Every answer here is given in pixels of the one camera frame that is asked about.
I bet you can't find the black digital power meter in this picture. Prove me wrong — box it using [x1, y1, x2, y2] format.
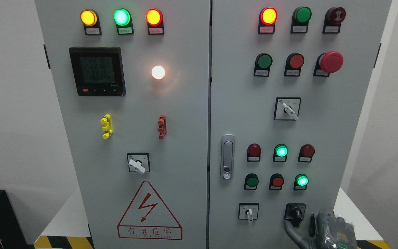
[68, 47, 126, 96]

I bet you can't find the red push button second row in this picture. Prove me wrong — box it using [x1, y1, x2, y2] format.
[284, 53, 304, 77]

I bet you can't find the green lit indicator middle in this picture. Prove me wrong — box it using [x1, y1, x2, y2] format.
[273, 144, 288, 162]

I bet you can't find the dark red buzzer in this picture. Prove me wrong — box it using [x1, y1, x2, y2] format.
[322, 7, 346, 34]

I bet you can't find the red terminal connector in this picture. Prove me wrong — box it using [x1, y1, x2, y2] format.
[158, 114, 167, 140]

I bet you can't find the green lit indicator light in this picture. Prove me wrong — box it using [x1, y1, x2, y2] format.
[113, 8, 134, 35]

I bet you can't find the white selector switch lower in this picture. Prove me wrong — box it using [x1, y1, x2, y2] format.
[238, 202, 259, 226]

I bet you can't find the red lit indicator right door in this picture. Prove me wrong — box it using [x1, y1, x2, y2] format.
[258, 7, 278, 34]

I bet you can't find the green push button lower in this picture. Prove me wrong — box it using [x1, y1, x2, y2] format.
[244, 173, 259, 190]

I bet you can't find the green illuminated button lower right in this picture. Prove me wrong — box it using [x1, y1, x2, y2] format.
[293, 174, 309, 191]

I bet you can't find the red high voltage warning sticker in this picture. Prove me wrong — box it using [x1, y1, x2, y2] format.
[117, 181, 183, 240]

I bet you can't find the white lit indicator light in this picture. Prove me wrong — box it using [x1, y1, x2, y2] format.
[151, 65, 166, 80]

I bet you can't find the white selector switch upper right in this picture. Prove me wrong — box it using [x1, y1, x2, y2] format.
[274, 97, 302, 120]

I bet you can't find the silver door handle lock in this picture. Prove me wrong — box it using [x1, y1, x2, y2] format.
[221, 134, 235, 180]

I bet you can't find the white platform with hazard stripes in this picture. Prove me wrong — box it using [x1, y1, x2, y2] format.
[31, 188, 390, 249]

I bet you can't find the green push button top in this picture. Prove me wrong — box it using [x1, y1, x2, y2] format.
[290, 7, 312, 34]

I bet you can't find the grey left cabinet door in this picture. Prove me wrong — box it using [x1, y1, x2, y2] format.
[35, 0, 210, 249]

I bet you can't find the red push button lower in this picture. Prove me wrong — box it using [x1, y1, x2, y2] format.
[269, 173, 284, 190]

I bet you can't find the dark red indicator light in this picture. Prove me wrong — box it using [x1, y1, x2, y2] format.
[247, 144, 261, 162]

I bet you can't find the red-orange lit indicator light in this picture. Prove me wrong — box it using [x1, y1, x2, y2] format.
[145, 8, 164, 35]

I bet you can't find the white selector switch left door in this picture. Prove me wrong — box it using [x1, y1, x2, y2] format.
[126, 153, 151, 175]

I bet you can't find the red mushroom emergency stop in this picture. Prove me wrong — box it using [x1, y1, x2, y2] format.
[314, 51, 344, 77]

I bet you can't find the red indicator light right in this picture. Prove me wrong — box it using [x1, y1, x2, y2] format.
[297, 144, 315, 163]

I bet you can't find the yellow indicator light top left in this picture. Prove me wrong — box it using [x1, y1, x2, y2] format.
[79, 9, 102, 35]

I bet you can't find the green push button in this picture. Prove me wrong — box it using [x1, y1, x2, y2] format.
[290, 7, 312, 34]
[244, 173, 259, 190]

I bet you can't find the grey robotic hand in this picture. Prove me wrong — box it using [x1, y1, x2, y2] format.
[283, 212, 358, 249]

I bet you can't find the black rotary knob switch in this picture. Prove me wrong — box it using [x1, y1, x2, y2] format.
[284, 203, 306, 227]

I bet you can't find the green push button second row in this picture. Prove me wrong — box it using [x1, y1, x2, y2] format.
[253, 53, 272, 77]

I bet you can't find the yellow terminal connector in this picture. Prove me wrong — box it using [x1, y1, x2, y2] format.
[101, 114, 113, 140]

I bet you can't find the white selector switch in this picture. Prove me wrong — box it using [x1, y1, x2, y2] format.
[238, 202, 259, 226]
[274, 97, 302, 120]

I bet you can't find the grey cabinet door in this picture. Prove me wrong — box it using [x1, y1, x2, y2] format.
[209, 0, 391, 249]
[35, 0, 210, 249]

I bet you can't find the grey right cabinet door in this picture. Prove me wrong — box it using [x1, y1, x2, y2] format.
[209, 0, 391, 249]

